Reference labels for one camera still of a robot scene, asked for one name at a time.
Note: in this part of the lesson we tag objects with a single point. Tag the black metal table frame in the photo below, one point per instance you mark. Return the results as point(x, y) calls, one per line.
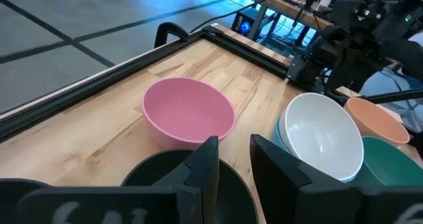
point(99, 85)

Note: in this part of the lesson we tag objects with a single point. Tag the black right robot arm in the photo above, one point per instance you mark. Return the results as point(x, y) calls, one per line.
point(403, 55)

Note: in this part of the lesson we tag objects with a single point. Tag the green plastic bowl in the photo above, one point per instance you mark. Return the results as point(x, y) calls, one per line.
point(386, 164)

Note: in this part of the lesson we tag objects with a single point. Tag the black plastic bowl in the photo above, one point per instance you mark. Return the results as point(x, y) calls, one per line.
point(148, 172)

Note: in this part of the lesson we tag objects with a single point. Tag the white plastic bowl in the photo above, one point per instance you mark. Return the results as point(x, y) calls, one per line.
point(320, 134)

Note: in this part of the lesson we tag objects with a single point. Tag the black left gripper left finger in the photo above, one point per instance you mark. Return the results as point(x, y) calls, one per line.
point(201, 184)

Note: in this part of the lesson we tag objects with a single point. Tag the orange plastic bowl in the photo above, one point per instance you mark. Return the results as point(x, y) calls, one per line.
point(376, 121)

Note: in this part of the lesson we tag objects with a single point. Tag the wooden workbench grey legs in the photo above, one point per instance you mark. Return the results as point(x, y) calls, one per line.
point(291, 9)

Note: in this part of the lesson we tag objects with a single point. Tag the pink plastic bowl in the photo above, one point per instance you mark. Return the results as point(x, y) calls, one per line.
point(185, 111)

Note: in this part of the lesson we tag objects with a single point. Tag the light blue plastic bowl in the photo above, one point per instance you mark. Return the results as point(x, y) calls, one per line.
point(277, 136)

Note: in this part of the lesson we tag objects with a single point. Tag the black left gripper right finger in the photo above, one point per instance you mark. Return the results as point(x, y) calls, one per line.
point(284, 191)

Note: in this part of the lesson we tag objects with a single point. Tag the black computer tower blue lights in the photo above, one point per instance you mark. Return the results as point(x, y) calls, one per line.
point(244, 26)

